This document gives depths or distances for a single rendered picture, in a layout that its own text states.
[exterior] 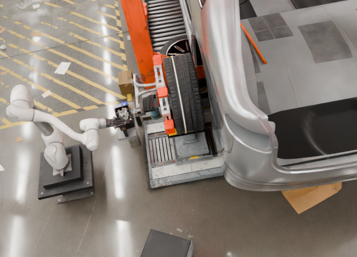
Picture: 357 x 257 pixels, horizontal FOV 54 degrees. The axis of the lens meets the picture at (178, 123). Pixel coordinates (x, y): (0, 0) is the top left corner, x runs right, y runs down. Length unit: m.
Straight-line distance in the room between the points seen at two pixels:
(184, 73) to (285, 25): 1.08
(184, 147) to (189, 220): 0.67
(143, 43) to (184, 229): 1.68
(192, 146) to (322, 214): 1.30
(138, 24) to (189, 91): 0.75
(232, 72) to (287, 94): 0.99
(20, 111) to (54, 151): 0.55
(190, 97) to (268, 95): 0.61
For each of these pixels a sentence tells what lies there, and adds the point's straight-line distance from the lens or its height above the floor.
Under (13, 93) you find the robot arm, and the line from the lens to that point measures 2.94.
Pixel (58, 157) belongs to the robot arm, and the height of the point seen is 0.57.
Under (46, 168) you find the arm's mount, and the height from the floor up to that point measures 0.36.
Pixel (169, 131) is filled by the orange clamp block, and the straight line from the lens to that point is 2.72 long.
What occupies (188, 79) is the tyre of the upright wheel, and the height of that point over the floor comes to 1.15.
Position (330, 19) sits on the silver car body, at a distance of 3.42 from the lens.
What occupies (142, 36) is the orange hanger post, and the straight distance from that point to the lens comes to 3.08.
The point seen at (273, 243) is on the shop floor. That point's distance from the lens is 3.22.
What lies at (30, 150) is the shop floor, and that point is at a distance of 4.18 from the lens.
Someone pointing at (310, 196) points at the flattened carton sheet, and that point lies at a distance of 3.44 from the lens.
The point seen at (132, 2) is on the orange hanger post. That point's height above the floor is 1.50.
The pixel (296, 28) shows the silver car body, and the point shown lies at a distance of 3.27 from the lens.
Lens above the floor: 3.03
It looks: 52 degrees down
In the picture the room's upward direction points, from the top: 10 degrees counter-clockwise
